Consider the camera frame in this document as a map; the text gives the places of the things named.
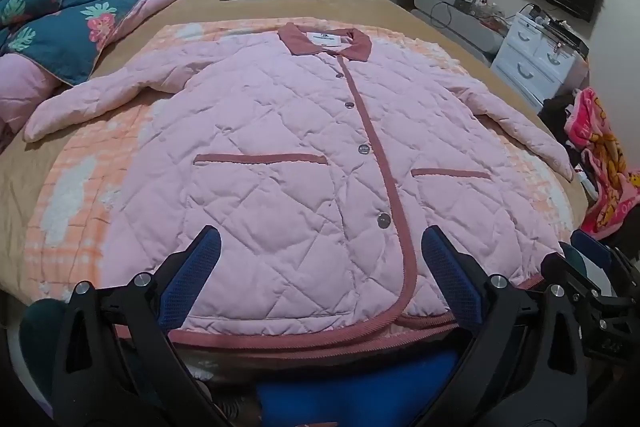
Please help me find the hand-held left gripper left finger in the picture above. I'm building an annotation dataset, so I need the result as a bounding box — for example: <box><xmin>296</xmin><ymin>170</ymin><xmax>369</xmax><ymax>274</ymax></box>
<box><xmin>52</xmin><ymin>224</ymin><xmax>223</xmax><ymax>427</ymax></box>

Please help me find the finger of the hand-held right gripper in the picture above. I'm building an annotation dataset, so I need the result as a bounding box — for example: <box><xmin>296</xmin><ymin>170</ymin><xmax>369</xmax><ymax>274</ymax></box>
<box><xmin>541</xmin><ymin>252</ymin><xmax>601</xmax><ymax>308</ymax></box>
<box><xmin>570</xmin><ymin>229</ymin><xmax>640</xmax><ymax>280</ymax></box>

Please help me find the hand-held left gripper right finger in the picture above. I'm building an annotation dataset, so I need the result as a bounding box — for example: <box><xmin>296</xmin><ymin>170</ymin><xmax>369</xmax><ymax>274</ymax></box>
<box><xmin>420</xmin><ymin>224</ymin><xmax>588</xmax><ymax>427</ymax></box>

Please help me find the pink quilted jacket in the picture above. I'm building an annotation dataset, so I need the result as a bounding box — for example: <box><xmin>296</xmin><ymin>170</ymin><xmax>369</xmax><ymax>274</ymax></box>
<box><xmin>24</xmin><ymin>24</ymin><xmax>576</xmax><ymax>353</ymax></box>

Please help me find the pink cartoon blanket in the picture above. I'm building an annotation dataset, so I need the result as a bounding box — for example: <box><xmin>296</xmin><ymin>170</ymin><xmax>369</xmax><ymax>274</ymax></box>
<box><xmin>562</xmin><ymin>87</ymin><xmax>640</xmax><ymax>240</ymax></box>

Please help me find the black fuzzy garment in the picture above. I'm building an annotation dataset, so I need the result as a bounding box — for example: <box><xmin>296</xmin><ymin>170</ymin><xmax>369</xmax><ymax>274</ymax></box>
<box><xmin>540</xmin><ymin>94</ymin><xmax>583</xmax><ymax>168</ymax></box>

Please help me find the orange plaid bear blanket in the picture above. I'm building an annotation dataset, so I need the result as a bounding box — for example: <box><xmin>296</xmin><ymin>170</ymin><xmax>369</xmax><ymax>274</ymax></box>
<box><xmin>27</xmin><ymin>19</ymin><xmax>576</xmax><ymax>313</ymax></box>

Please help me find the person's blue garment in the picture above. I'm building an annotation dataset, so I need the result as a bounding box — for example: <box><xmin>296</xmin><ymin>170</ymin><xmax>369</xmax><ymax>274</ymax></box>
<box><xmin>255</xmin><ymin>349</ymin><xmax>463</xmax><ymax>427</ymax></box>

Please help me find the person's dark teal garment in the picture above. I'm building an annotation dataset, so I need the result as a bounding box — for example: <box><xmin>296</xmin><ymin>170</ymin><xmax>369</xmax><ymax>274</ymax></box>
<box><xmin>20</xmin><ymin>299</ymin><xmax>68</xmax><ymax>343</ymax></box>

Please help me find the white drawer cabinet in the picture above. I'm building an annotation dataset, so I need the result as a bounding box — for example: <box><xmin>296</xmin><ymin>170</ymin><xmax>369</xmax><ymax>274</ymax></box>
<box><xmin>490</xmin><ymin>4</ymin><xmax>591</xmax><ymax>108</ymax></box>

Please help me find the bed with tan sheet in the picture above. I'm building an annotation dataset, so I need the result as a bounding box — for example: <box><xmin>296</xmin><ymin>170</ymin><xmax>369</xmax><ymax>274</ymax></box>
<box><xmin>0</xmin><ymin>0</ymin><xmax>591</xmax><ymax>308</ymax></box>

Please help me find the black set-top box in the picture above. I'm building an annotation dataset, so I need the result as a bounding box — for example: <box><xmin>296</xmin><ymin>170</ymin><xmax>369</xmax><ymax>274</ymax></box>
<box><xmin>542</xmin><ymin>21</ymin><xmax>590</xmax><ymax>55</ymax></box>

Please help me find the grey dressing desk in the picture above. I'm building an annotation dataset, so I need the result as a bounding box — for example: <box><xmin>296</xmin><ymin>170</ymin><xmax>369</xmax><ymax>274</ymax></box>
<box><xmin>390</xmin><ymin>0</ymin><xmax>506</xmax><ymax>68</ymax></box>

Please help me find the teal floral quilt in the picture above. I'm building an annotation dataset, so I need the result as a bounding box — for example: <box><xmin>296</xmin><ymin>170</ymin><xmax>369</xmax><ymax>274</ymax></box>
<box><xmin>0</xmin><ymin>0</ymin><xmax>193</xmax><ymax>152</ymax></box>

